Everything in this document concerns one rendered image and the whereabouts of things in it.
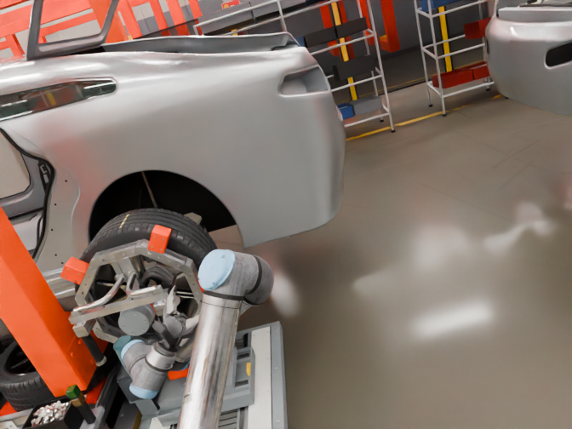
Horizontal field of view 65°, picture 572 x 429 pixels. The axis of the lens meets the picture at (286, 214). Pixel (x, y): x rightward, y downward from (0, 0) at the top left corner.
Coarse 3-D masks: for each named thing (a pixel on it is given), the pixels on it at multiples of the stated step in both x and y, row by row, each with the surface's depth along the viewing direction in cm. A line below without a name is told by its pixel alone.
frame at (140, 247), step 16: (144, 240) 193; (96, 256) 192; (112, 256) 192; (128, 256) 191; (160, 256) 196; (176, 256) 197; (96, 272) 195; (192, 272) 195; (80, 288) 196; (192, 288) 199; (80, 304) 199; (96, 320) 204; (112, 336) 208
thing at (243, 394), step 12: (240, 348) 261; (252, 348) 261; (240, 360) 252; (252, 360) 253; (240, 372) 247; (252, 372) 245; (240, 384) 235; (252, 384) 238; (228, 396) 234; (240, 396) 229; (252, 396) 232; (168, 408) 237; (180, 408) 236; (228, 408) 232; (168, 420) 234
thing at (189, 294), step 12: (108, 264) 225; (96, 276) 206; (108, 276) 225; (180, 276) 208; (96, 288) 210; (108, 288) 223; (120, 288) 233; (120, 300) 227; (192, 300) 229; (156, 312) 216; (180, 312) 217; (192, 312) 215
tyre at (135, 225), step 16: (112, 224) 206; (128, 224) 200; (144, 224) 198; (160, 224) 201; (176, 224) 206; (192, 224) 215; (96, 240) 197; (112, 240) 196; (128, 240) 197; (176, 240) 198; (192, 240) 204; (208, 240) 216; (192, 256) 201; (144, 336) 219
